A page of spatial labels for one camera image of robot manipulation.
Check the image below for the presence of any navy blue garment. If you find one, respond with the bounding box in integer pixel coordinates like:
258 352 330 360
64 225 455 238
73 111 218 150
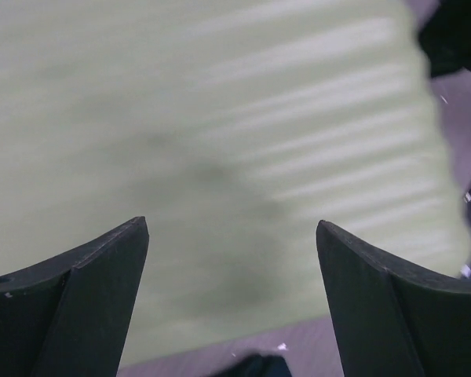
215 354 292 377

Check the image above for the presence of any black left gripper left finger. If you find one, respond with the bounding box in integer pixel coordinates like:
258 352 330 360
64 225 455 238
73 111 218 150
0 217 148 376

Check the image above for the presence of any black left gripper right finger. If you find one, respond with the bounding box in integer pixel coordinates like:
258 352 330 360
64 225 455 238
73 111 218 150
316 221 471 376

